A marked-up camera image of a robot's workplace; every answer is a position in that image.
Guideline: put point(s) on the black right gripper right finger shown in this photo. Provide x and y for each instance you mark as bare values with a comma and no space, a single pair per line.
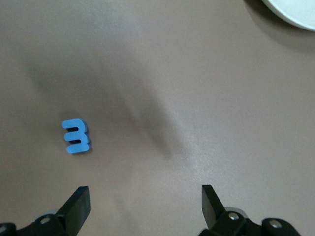
221,221

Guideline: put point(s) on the brown table cover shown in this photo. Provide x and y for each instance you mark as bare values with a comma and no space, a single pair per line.
157,73

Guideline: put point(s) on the blue foam letter m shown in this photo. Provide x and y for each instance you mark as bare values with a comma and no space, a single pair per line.
73,136

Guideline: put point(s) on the beige round plate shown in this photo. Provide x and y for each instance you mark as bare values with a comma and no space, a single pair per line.
295,9

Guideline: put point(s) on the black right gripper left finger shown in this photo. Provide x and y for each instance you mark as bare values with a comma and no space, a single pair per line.
69,214

